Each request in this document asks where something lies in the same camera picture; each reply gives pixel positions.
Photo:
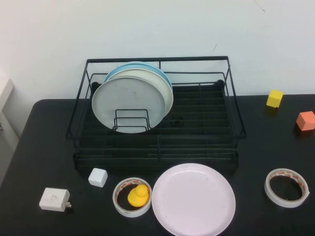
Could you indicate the yellow cube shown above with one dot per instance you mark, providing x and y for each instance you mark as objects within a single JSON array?
[{"x": 273, "y": 98}]

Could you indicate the pink plate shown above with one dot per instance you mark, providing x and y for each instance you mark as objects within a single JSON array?
[{"x": 192, "y": 201}]

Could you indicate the white tape roll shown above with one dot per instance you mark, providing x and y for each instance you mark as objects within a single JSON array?
[
  {"x": 133, "y": 213},
  {"x": 283, "y": 203}
]

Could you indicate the blue plate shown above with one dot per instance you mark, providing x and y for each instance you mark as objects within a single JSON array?
[{"x": 128, "y": 66}]

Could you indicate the orange cube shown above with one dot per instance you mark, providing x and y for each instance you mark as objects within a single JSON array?
[{"x": 305, "y": 121}]

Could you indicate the cream plate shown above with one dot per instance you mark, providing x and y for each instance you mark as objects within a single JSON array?
[{"x": 167, "y": 96}]

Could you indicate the grey plate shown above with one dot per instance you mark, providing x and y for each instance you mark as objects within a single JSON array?
[{"x": 123, "y": 98}]

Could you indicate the yellow rubber duck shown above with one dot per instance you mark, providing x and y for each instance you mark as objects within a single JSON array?
[{"x": 136, "y": 198}]

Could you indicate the white cube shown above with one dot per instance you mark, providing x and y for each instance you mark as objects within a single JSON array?
[{"x": 97, "y": 177}]

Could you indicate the white cabinet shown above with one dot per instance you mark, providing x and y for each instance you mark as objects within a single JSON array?
[{"x": 6, "y": 98}]

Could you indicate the white power adapter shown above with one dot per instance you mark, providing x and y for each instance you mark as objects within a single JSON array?
[{"x": 53, "y": 198}]

